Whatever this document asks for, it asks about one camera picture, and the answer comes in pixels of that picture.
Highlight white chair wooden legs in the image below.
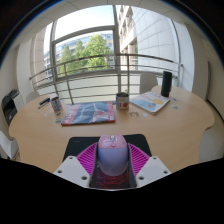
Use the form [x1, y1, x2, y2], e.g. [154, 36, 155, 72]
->
[0, 129, 19, 160]

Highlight red and blue magazine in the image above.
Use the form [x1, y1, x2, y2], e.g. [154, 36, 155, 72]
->
[60, 101, 116, 126]

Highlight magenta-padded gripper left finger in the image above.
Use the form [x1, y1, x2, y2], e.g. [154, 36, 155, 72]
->
[53, 143, 99, 188]

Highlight open light blue booklet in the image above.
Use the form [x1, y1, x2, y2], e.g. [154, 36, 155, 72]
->
[129, 90, 172, 116]

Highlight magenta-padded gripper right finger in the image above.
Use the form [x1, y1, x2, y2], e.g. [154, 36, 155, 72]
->
[127, 143, 173, 188]

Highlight black cylinder speaker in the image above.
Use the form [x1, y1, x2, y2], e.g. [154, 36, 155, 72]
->
[160, 70, 174, 98]

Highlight black office printer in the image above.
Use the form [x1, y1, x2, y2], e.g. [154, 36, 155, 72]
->
[1, 88, 21, 126]

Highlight metal balcony railing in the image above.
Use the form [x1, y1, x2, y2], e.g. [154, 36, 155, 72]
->
[29, 53, 184, 104]

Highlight white mug red print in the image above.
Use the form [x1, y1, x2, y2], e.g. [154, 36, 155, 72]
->
[115, 92, 130, 112]

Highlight black mouse pad red print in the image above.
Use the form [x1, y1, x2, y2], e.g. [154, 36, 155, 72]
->
[62, 133, 153, 190]

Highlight pink and lilac computer mouse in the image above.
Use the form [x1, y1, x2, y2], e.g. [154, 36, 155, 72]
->
[96, 134, 130, 177]

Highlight printed drink can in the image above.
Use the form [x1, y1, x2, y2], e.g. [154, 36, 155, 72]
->
[50, 96, 64, 114]

